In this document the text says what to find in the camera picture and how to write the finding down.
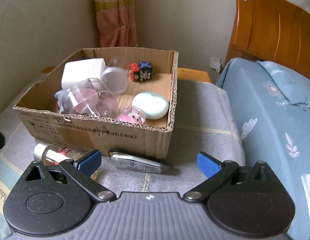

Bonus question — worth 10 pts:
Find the white wall socket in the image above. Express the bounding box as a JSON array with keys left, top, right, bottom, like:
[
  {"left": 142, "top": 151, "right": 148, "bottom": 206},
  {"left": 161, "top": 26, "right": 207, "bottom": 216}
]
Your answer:
[{"left": 210, "top": 56, "right": 222, "bottom": 73}]

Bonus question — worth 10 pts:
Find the grey blue towel mat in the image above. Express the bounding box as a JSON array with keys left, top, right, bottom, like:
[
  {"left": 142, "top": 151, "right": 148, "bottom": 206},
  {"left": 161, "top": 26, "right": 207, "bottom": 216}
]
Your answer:
[{"left": 0, "top": 74, "right": 246, "bottom": 240}]

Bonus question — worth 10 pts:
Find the white green-labelled bottle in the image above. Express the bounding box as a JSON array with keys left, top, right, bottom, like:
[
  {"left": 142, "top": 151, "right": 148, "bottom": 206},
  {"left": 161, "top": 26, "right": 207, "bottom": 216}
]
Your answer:
[{"left": 61, "top": 58, "right": 106, "bottom": 89}]

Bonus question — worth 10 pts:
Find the clear container red label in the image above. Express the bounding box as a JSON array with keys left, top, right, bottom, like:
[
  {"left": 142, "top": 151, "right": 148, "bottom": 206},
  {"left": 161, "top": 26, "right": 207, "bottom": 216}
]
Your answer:
[{"left": 66, "top": 78, "right": 118, "bottom": 119}]

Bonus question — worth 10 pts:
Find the pink pig keychain bottle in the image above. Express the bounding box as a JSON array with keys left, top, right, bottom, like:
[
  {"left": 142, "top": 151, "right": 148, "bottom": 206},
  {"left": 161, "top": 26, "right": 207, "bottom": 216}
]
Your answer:
[{"left": 117, "top": 106, "right": 146, "bottom": 125}]

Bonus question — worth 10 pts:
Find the clear plastic ball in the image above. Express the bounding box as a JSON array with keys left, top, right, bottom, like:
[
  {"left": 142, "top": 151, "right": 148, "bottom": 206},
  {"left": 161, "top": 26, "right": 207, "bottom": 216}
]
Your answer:
[{"left": 101, "top": 67, "right": 128, "bottom": 95}]

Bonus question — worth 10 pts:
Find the wooden bedside table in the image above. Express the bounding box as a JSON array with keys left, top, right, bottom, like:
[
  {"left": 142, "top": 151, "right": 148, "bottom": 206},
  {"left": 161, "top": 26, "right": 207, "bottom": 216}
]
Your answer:
[{"left": 177, "top": 67, "right": 211, "bottom": 83}]

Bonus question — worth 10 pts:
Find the wooden headboard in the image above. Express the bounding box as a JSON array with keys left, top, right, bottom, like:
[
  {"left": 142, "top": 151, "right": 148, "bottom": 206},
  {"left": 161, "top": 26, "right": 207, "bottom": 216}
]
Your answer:
[{"left": 225, "top": 0, "right": 310, "bottom": 78}]

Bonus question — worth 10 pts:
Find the red toy train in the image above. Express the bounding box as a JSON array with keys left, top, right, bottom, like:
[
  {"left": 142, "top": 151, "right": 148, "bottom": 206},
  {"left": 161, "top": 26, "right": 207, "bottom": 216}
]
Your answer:
[{"left": 129, "top": 63, "right": 140, "bottom": 82}]

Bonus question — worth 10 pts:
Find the blue floral bedding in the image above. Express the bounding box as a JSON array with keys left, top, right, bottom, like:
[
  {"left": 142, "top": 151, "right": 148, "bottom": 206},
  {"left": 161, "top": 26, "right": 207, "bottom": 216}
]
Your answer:
[{"left": 217, "top": 58, "right": 310, "bottom": 239}]

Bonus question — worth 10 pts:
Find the pink orange curtain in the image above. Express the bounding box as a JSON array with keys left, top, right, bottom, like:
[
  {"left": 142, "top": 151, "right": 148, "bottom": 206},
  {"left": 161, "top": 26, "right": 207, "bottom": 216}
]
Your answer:
[{"left": 95, "top": 0, "right": 137, "bottom": 47}]

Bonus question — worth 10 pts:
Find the brown cardboard box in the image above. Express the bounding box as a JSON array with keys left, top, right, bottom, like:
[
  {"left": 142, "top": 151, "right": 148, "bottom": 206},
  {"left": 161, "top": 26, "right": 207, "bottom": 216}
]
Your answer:
[{"left": 13, "top": 47, "right": 179, "bottom": 159}]

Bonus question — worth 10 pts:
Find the mint green round case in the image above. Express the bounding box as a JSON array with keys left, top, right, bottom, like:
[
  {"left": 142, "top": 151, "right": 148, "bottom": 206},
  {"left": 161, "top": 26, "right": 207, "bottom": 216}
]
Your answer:
[{"left": 131, "top": 92, "right": 169, "bottom": 120}]

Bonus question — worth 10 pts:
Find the clear golden capsule bottle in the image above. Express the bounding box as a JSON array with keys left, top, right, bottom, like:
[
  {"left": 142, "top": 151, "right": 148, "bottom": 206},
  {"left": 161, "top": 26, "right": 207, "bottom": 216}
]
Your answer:
[{"left": 33, "top": 142, "right": 102, "bottom": 180}]

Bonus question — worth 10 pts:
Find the grey toy figure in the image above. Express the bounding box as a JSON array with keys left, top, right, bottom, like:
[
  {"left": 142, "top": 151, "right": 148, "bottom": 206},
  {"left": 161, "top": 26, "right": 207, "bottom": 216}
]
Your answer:
[{"left": 54, "top": 89, "right": 68, "bottom": 114}]

